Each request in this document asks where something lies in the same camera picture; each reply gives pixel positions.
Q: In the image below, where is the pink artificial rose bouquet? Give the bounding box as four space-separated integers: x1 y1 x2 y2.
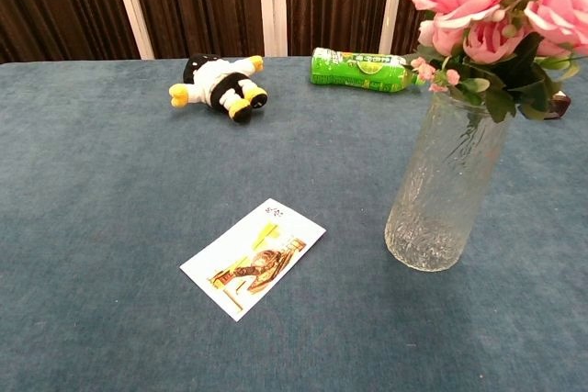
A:
402 0 588 125

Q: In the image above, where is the textured clear glass vase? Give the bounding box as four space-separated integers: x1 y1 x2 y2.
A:
384 87 514 273

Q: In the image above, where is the white illustrated paper card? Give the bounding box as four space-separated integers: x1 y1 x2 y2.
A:
179 197 327 323

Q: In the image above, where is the green tea plastic bottle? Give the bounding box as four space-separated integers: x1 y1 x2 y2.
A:
310 46 426 94

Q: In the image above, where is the black white plush toy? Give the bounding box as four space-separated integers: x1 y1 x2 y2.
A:
168 52 269 125

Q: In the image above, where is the blue velvet tablecloth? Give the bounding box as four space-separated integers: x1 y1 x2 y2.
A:
0 52 588 392

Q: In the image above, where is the brown medicine bottle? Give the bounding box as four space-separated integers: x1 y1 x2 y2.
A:
547 94 571 122

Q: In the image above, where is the white frame post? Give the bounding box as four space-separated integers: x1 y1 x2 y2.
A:
107 0 155 61
256 0 288 58
379 0 417 57

